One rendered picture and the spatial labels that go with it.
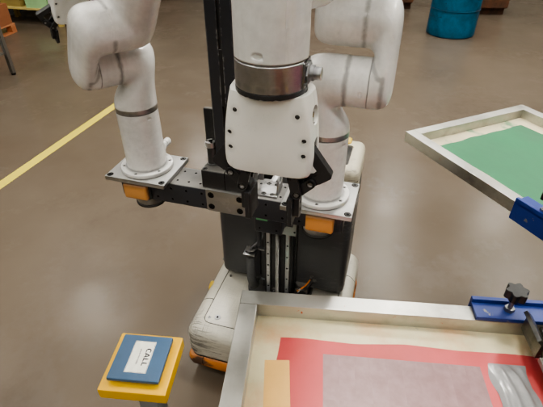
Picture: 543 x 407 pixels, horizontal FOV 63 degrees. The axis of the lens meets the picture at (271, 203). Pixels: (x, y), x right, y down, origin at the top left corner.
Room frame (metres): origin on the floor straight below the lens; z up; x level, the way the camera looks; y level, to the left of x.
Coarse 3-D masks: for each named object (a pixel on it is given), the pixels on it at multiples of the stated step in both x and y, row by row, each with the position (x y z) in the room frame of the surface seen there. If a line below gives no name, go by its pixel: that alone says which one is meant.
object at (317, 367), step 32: (288, 352) 0.54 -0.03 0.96; (320, 352) 0.54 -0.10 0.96; (352, 352) 0.54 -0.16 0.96; (384, 352) 0.54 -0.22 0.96; (416, 352) 0.54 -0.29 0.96; (448, 352) 0.54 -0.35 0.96; (480, 352) 0.54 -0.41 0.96; (320, 384) 0.47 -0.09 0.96; (352, 384) 0.47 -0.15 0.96; (384, 384) 0.47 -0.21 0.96; (416, 384) 0.47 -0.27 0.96; (448, 384) 0.47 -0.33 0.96; (480, 384) 0.47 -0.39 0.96
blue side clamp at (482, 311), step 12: (480, 300) 0.62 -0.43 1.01; (492, 300) 0.62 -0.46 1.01; (504, 300) 0.62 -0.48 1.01; (528, 300) 0.62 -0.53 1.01; (540, 300) 0.62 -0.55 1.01; (480, 312) 0.60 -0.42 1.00; (492, 312) 0.60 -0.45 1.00; (504, 312) 0.60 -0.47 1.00; (516, 312) 0.60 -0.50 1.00; (540, 312) 0.60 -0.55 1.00; (540, 324) 0.57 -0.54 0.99
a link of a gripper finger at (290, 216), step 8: (304, 184) 0.42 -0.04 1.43; (312, 184) 0.42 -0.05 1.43; (304, 192) 0.42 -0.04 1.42; (288, 200) 0.42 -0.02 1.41; (296, 200) 0.43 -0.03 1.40; (288, 208) 0.42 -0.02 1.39; (296, 208) 0.43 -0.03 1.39; (288, 216) 0.42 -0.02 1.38; (296, 216) 0.43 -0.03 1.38; (288, 224) 0.42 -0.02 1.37
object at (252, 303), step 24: (240, 312) 0.61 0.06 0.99; (264, 312) 0.63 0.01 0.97; (288, 312) 0.62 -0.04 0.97; (312, 312) 0.62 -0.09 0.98; (336, 312) 0.61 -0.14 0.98; (360, 312) 0.61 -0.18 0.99; (384, 312) 0.61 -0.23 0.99; (408, 312) 0.61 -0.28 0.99; (432, 312) 0.61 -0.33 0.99; (456, 312) 0.61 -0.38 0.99; (240, 336) 0.55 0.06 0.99; (240, 360) 0.49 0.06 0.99; (240, 384) 0.44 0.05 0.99
